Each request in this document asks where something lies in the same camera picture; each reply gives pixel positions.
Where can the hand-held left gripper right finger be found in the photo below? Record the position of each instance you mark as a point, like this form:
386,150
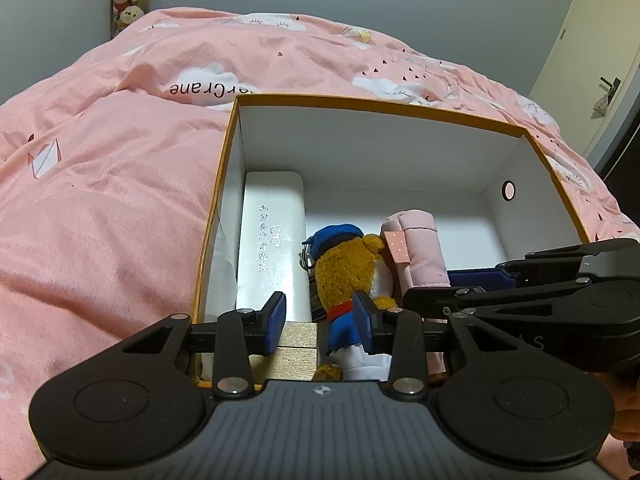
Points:
365,322

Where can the pink plush cloth roll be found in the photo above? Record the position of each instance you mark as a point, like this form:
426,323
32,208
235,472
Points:
415,255

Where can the white glasses case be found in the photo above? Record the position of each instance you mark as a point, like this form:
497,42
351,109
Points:
272,240

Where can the small hanging pouch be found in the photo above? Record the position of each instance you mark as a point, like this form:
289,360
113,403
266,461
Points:
600,107

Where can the brown teddy bear plush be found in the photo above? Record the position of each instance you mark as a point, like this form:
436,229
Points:
350,270

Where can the person's right hand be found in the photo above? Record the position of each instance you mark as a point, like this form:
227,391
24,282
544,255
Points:
627,405

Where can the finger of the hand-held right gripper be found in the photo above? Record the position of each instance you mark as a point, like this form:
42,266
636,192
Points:
475,278
440,302

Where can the dark wardrobe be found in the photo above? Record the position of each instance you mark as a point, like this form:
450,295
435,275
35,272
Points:
627,160

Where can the pink printed blanket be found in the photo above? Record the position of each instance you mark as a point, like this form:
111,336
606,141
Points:
100,210

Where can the beige door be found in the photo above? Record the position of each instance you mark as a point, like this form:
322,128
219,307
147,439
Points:
575,35

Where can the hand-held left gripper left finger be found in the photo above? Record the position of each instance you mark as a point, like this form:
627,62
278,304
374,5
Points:
275,322

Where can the small gold box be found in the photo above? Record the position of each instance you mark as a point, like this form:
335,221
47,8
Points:
297,355

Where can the orange cardboard box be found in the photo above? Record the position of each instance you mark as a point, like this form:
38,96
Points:
375,150

